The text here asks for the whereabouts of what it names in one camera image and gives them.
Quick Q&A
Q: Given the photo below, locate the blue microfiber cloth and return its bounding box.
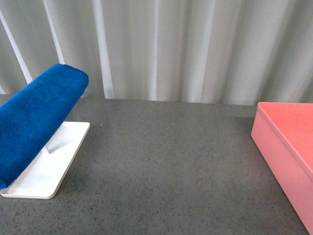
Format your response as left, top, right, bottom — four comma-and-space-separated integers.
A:
0, 64, 89, 189

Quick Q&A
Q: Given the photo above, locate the white towel rack stand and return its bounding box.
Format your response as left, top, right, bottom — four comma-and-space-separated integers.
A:
0, 121, 90, 199

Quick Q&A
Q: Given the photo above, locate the pink plastic storage box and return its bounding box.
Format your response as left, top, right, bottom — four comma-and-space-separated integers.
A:
251, 102, 313, 234

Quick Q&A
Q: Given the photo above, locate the white pleated curtain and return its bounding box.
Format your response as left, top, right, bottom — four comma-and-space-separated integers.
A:
0, 0, 313, 105

